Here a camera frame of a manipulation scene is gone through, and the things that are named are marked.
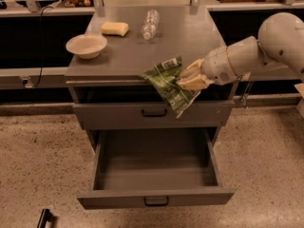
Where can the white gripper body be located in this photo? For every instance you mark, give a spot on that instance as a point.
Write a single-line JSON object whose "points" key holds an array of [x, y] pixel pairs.
{"points": [[217, 66]]}

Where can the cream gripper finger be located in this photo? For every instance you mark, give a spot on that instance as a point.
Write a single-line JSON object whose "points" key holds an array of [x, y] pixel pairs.
{"points": [[198, 82], [192, 70]]}

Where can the green jalapeno chip bag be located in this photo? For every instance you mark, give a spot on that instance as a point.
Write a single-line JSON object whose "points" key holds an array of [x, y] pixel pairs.
{"points": [[163, 77]]}

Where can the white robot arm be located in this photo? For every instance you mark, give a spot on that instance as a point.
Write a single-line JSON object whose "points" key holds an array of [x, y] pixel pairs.
{"points": [[280, 41]]}

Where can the closed grey upper drawer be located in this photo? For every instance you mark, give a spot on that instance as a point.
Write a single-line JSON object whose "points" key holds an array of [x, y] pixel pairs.
{"points": [[128, 115]]}

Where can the grey drawer cabinet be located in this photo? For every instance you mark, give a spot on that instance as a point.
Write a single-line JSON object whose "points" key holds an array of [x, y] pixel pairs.
{"points": [[115, 75]]}

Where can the open grey lower drawer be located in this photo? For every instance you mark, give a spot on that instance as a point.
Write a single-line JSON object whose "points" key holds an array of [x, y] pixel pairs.
{"points": [[155, 168]]}

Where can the clear plastic water bottle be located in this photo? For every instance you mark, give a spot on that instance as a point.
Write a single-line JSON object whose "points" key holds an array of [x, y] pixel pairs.
{"points": [[150, 24]]}

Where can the yellow sponge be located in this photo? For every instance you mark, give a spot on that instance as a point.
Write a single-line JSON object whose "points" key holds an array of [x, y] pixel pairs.
{"points": [[114, 28]]}

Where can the white bowl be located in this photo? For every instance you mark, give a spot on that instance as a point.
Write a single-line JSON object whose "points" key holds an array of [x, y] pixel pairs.
{"points": [[86, 46]]}

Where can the black object on floor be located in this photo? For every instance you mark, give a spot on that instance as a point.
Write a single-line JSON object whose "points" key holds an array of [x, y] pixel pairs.
{"points": [[45, 217]]}

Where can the black upper drawer handle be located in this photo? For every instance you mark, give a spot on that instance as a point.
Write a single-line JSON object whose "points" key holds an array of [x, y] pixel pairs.
{"points": [[153, 114]]}

